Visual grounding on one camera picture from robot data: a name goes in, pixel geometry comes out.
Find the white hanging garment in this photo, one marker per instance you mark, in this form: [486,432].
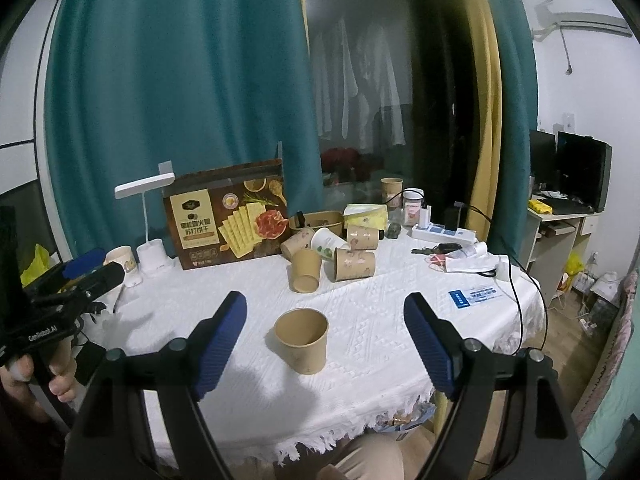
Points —
[382,85]
[340,85]

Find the yellow tissue pack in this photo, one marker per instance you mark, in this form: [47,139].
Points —
[365,215]

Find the black car key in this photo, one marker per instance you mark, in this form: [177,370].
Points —
[442,248]

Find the plain brown paper cup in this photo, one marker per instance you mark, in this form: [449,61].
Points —
[305,271]
[301,340]

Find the white face mask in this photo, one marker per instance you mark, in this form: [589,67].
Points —
[446,262]

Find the tall brown paper cup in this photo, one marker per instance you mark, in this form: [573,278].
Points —
[391,192]

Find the yellow plastic bag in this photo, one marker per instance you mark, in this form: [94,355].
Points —
[575,266]
[34,262]

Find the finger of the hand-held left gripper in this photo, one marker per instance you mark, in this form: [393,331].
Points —
[102,277]
[85,262]

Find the white tablecloth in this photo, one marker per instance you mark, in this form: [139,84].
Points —
[350,385]

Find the clear jar with white lid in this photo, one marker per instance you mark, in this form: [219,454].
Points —
[412,206]

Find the yellow curtain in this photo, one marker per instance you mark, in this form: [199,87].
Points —
[487,110]

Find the white cartoon cup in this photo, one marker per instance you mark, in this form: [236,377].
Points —
[122,264]

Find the printed bag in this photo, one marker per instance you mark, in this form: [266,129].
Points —
[407,416]

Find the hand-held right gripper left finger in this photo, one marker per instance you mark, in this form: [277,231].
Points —
[223,340]

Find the teal curtain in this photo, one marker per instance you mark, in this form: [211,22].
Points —
[175,85]
[512,110]

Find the brown floral paper cup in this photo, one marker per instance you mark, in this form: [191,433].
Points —
[297,243]
[354,264]
[363,236]

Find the white desk lamp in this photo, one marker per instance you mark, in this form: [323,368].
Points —
[147,240]

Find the yellow cloth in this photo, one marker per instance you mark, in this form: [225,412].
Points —
[540,205]

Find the brown cracker box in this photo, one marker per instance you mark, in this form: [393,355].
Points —
[227,215]

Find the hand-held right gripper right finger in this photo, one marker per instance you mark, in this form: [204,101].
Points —
[429,347]

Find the blue and white leaflet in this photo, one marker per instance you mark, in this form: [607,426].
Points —
[473,296]

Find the white air conditioner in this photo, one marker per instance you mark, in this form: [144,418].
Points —
[585,22]

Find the white charger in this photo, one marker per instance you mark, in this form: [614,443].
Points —
[425,218]

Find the person's left hand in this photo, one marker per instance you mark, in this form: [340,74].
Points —
[27,385]

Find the red cloth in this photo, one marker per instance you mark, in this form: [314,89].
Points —
[345,161]

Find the brown paper bowl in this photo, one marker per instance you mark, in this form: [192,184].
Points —
[322,221]

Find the white computer desk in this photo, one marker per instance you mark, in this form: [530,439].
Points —
[560,245]

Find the black rectangular object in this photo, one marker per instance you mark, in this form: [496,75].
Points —
[92,363]

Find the black power adapter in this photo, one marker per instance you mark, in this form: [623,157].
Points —
[453,218]

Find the white power strip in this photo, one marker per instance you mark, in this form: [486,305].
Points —
[442,232]

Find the white wall outlet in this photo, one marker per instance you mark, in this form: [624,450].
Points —
[569,121]

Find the white printed paper cup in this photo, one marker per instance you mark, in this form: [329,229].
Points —
[327,244]

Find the black computer monitor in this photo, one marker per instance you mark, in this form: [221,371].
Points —
[584,170]
[542,157]

